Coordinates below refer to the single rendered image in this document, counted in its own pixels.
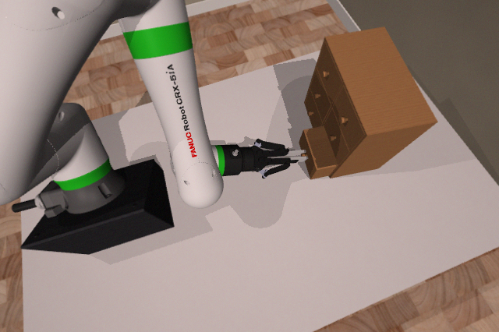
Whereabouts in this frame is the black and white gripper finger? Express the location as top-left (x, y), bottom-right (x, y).
top-left (254, 139), bottom-right (306, 157)
top-left (258, 156), bottom-right (308, 178)

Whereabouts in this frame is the brown wooden drawer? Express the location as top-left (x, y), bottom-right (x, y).
top-left (324, 108), bottom-right (350, 164)
top-left (317, 42), bottom-right (343, 104)
top-left (310, 69), bottom-right (331, 121)
top-left (299, 126), bottom-right (338, 179)
top-left (305, 89), bottom-right (323, 128)
top-left (333, 86), bottom-right (365, 150)

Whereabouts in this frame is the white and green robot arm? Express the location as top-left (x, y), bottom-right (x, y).
top-left (0, 0), bottom-right (243, 218)

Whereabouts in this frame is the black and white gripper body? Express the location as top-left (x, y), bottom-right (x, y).
top-left (240, 146), bottom-right (268, 172)

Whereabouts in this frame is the brown wooden chest of drawers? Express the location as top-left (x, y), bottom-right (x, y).
top-left (304, 27), bottom-right (438, 178)

